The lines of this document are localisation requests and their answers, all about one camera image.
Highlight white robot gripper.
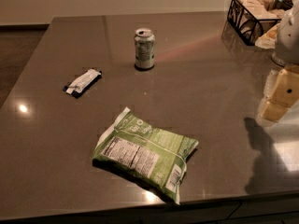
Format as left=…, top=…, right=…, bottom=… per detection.
left=261, top=0, right=299, bottom=121

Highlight napkins in basket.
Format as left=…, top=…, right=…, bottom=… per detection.
left=236, top=0, right=285, bottom=49

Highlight white and blue snack bar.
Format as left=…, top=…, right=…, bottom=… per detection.
left=64, top=69, right=102, bottom=98

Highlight black wire basket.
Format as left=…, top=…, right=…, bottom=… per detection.
left=227, top=0, right=291, bottom=46

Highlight green 7up soda can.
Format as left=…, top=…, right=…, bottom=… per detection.
left=134, top=28, right=155, bottom=70

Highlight green jalapeno chip bag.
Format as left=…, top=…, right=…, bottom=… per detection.
left=93, top=108, right=198, bottom=203

